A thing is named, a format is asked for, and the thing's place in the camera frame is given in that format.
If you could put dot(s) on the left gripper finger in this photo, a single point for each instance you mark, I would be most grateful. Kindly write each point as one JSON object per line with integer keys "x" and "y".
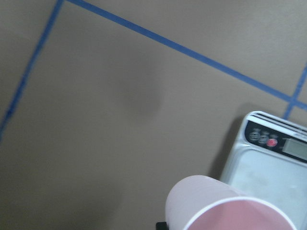
{"x": 161, "y": 226}

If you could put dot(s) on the pink plastic cup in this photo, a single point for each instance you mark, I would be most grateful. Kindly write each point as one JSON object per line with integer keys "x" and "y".
{"x": 202, "y": 203}

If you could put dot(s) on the white digital kitchen scale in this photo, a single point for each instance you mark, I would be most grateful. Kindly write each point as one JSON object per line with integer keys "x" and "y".
{"x": 268, "y": 160}

